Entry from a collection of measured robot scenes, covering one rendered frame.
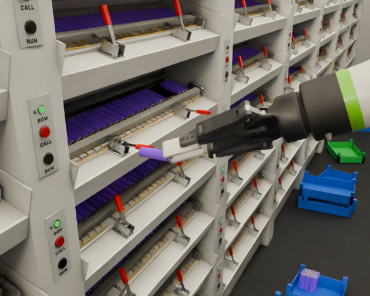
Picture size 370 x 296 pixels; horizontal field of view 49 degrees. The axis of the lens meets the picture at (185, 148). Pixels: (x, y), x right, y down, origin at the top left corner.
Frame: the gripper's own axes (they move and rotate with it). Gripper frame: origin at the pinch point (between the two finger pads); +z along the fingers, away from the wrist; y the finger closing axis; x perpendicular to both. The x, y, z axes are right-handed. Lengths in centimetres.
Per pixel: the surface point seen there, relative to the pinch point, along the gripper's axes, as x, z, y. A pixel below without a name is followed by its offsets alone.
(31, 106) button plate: -0.5, 13.2, 21.8
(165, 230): -2, 28, -45
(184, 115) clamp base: -22.6, 9.9, -23.1
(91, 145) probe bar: -5.5, 19.0, 1.2
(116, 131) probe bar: -10.8, 17.0, -4.3
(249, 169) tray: -36, 13, -91
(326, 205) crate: -45, -5, -186
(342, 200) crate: -46, -14, -184
